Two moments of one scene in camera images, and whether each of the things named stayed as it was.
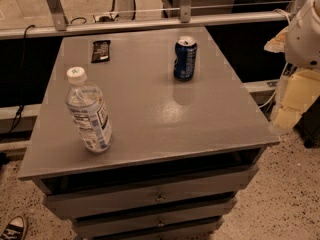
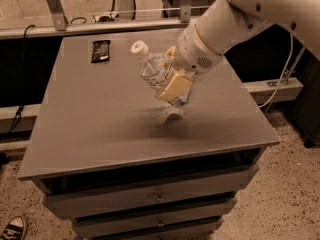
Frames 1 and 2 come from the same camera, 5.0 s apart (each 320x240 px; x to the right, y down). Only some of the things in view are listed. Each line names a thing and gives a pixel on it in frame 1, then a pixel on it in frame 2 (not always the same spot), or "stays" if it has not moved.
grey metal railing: [185, 20] stays
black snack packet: [101, 51] stays
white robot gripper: [304, 40] to [194, 55]
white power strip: [106, 17] stays
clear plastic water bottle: [85, 102] to [154, 68]
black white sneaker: [14, 229] stays
